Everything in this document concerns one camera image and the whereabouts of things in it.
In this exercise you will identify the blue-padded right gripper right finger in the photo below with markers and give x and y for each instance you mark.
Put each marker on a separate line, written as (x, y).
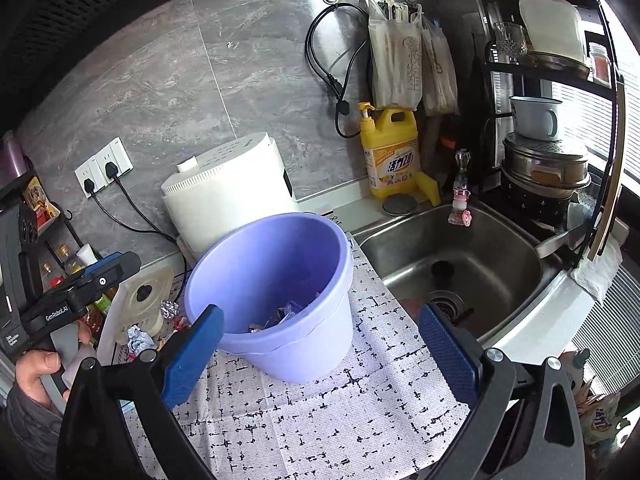
(519, 421)

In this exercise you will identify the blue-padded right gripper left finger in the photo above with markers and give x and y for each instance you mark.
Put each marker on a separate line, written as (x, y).
(155, 382)

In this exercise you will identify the colourful snack wrapper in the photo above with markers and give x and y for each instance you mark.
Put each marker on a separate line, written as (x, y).
(266, 317)

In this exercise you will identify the person's left hand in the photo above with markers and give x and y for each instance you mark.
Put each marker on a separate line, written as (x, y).
(29, 369)

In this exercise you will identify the crumpled silver blue wrapper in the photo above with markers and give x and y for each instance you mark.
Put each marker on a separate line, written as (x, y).
(138, 341)

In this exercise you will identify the black spice shelf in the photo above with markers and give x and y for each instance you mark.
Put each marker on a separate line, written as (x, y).
(49, 216)

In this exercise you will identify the crumpled foil ball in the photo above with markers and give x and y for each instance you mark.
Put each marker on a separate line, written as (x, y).
(170, 310)

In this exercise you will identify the white capped spray bottle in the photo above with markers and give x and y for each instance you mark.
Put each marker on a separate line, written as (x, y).
(86, 255)

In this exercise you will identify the white patterned table mat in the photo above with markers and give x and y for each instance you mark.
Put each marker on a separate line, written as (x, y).
(386, 412)

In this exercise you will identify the stainless steel sink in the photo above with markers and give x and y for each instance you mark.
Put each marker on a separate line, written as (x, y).
(484, 277)

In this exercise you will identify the purple plastic bucket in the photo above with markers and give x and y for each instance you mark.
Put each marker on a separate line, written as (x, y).
(301, 257)

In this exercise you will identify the cream air fryer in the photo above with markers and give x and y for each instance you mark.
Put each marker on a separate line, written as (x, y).
(213, 194)

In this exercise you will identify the pink tipped faucet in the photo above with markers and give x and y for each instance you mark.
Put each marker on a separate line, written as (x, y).
(460, 215)

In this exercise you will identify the stainless steel steamer pot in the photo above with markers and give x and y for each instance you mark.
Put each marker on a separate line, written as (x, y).
(560, 165)

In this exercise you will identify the white enamel mug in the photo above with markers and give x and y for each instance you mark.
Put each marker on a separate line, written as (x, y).
(536, 118)

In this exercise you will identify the yellow dish soap bottle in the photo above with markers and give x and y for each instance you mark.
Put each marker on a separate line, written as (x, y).
(391, 150)

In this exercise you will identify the hanging white plastic bags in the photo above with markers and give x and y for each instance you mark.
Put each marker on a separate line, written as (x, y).
(411, 61)

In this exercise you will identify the white container on rack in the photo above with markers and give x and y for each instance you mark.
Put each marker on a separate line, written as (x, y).
(553, 27)

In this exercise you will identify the black dish rack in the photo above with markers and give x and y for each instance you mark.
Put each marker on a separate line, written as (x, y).
(592, 96)

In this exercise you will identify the white wall socket panel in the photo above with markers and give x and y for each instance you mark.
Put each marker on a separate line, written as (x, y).
(93, 169)

